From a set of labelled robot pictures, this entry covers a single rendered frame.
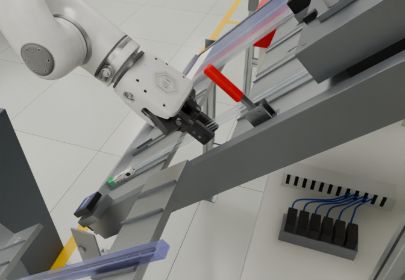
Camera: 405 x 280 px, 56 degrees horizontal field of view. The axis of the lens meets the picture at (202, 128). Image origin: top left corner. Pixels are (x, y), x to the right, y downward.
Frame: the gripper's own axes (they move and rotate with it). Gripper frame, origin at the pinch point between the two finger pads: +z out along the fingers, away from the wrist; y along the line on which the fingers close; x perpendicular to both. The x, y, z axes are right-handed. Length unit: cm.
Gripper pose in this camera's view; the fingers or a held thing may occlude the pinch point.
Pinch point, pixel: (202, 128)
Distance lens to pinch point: 62.7
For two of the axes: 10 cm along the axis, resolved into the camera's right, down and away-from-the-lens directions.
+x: -5.5, 5.0, 6.7
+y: 3.2, -6.1, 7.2
